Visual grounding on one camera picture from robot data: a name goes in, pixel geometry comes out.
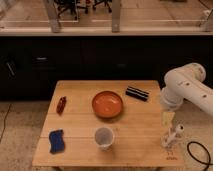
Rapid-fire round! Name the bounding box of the orange bowl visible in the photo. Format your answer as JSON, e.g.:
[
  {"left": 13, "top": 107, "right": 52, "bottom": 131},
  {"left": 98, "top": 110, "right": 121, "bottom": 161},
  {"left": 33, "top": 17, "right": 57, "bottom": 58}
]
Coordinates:
[{"left": 92, "top": 91, "right": 123, "bottom": 118}]

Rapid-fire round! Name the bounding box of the black striped box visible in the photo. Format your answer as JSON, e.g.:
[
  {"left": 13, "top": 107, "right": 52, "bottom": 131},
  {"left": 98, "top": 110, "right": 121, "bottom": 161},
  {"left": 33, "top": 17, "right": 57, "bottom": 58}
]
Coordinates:
[{"left": 126, "top": 86, "right": 149, "bottom": 101}]

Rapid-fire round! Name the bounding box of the wooden table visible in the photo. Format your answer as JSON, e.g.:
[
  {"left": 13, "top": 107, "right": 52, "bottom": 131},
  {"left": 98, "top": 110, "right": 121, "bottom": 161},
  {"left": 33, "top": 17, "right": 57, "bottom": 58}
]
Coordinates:
[{"left": 32, "top": 80, "right": 183, "bottom": 167}]

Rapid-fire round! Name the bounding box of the white cup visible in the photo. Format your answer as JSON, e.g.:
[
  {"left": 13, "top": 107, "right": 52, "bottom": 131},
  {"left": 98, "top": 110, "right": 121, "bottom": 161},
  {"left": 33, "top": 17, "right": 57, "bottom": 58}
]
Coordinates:
[{"left": 94, "top": 127, "right": 115, "bottom": 150}]

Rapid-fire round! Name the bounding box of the red toy figure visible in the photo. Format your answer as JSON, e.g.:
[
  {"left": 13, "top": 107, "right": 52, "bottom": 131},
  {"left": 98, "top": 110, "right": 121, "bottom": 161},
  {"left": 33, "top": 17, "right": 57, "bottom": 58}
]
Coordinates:
[{"left": 56, "top": 97, "right": 66, "bottom": 114}]

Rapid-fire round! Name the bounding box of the blue sponge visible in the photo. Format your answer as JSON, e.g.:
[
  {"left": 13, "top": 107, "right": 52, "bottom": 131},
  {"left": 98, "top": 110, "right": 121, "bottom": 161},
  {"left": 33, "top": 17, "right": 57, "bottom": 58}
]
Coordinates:
[{"left": 49, "top": 129, "right": 65, "bottom": 154}]

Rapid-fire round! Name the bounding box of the dark cabinet counter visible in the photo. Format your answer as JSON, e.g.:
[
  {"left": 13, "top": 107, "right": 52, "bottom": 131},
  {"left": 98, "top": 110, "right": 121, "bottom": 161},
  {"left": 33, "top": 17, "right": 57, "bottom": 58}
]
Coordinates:
[{"left": 0, "top": 29, "right": 213, "bottom": 101}]

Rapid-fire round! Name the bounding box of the office chair base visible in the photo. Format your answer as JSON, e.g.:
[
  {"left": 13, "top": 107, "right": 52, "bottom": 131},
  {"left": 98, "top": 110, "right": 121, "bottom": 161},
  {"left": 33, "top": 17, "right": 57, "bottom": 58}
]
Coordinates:
[{"left": 54, "top": 0, "right": 112, "bottom": 19}]

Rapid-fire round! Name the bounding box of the thin floor cable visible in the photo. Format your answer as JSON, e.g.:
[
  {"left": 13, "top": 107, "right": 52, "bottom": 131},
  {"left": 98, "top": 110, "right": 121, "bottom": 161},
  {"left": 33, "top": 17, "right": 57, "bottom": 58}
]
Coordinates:
[{"left": 0, "top": 103, "right": 13, "bottom": 143}]

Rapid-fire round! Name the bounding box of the black cable loop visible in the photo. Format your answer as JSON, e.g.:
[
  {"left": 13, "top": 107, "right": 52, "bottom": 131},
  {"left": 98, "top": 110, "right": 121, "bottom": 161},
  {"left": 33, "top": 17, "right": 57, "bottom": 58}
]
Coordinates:
[{"left": 186, "top": 141, "right": 213, "bottom": 171}]

